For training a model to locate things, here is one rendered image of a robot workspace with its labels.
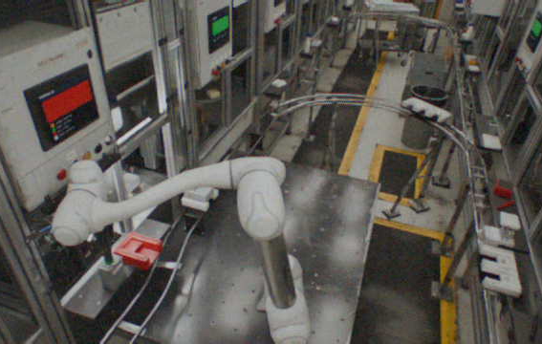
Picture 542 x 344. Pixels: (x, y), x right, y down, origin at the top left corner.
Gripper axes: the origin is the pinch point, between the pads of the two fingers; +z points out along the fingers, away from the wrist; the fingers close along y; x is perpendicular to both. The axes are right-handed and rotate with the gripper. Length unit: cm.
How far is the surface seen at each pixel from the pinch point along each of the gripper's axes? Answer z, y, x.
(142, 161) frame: 10, -71, -34
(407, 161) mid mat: 106, -292, 121
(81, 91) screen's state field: -59, -14, -7
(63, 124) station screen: -52, -4, -7
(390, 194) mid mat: 106, -228, 109
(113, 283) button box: 11.4, 3.6, 2.9
